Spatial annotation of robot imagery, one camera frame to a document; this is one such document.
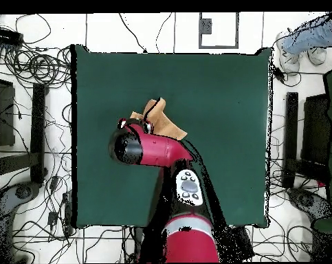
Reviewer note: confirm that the tan terry towel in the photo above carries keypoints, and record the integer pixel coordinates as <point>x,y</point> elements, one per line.
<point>165,123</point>

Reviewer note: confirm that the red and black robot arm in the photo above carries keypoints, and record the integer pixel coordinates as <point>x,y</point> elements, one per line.
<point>160,148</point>

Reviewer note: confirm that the dark green table cloth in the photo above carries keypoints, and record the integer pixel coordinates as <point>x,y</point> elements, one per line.
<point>223,110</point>

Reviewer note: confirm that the black power adapter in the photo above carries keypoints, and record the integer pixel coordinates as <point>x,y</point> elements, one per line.
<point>53,183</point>
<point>279,74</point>
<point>52,217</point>

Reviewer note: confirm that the grey office chair base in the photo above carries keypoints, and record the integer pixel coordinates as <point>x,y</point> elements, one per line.
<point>306,200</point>
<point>6,200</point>

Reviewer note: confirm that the black box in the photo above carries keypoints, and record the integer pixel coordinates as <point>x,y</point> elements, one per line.
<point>3,115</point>
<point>317,129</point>

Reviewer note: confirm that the person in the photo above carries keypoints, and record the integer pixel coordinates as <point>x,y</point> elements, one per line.
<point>314,35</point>

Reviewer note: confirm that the black power strip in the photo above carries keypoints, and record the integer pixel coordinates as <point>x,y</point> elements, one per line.
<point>3,35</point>

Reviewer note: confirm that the grey floor hatch frame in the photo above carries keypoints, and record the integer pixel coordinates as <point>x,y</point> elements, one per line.
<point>205,26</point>

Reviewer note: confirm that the black stand frame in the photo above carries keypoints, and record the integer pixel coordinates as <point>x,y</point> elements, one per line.
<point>37,132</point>
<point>291,132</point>

